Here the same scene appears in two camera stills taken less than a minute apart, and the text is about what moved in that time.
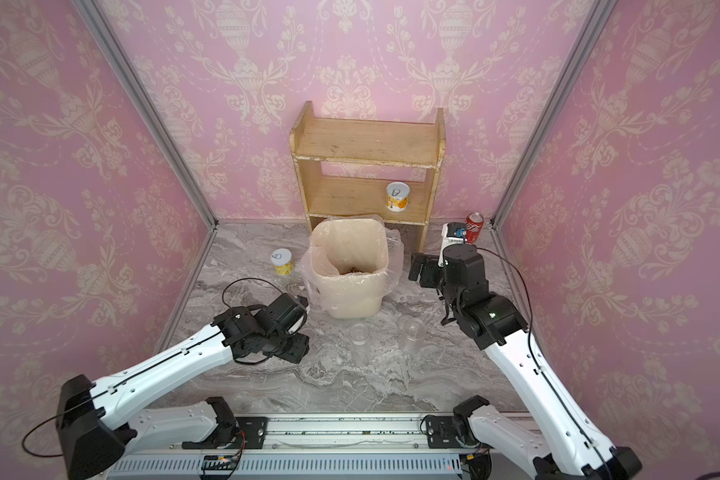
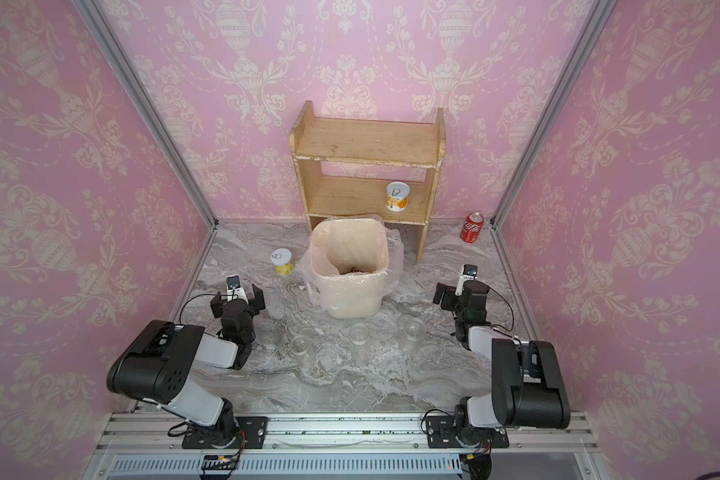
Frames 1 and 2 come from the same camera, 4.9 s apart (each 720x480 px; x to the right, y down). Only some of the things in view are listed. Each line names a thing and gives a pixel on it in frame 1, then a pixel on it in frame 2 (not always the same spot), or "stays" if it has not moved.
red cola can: [474, 224] stays
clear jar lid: [359, 334] stays
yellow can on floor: [282, 261] stays
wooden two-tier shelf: [406, 202] stays
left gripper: [300, 350] to [257, 302]
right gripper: [421, 262] to [451, 296]
